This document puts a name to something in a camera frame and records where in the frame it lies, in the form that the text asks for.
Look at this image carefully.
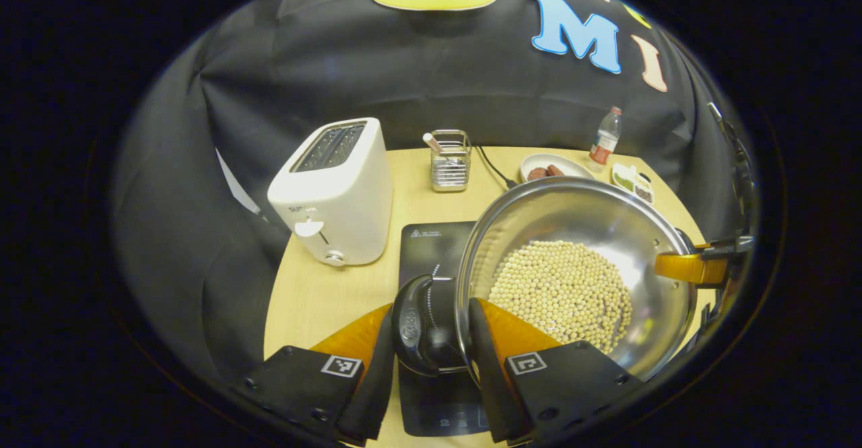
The black induction cooktop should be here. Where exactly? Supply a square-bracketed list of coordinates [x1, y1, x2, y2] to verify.
[397, 221, 492, 437]

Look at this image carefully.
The pile of yellow soybeans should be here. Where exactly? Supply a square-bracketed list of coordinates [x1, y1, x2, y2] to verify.
[488, 241, 634, 354]

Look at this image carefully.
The black power cable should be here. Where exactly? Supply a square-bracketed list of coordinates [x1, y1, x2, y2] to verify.
[475, 145, 518, 188]

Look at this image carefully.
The white oval plate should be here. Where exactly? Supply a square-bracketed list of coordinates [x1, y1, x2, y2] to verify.
[520, 153, 595, 183]

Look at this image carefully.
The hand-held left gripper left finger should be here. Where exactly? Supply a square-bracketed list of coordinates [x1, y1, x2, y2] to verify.
[234, 302, 396, 447]

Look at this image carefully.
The stainless steel pot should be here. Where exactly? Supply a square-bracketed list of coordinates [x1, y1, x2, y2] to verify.
[392, 177, 698, 385]

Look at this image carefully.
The clear plastic water bottle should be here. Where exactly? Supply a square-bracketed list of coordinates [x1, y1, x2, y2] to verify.
[589, 106, 622, 169]

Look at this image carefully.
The white toaster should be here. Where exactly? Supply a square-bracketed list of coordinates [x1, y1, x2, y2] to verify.
[267, 118, 394, 267]

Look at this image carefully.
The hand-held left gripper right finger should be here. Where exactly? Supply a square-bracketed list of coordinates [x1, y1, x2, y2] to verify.
[468, 297, 645, 445]

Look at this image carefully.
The white divided tray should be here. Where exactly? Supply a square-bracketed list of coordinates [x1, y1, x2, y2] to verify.
[611, 163, 655, 205]

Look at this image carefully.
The metal wire basket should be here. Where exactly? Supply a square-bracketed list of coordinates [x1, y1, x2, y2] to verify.
[430, 129, 471, 193]

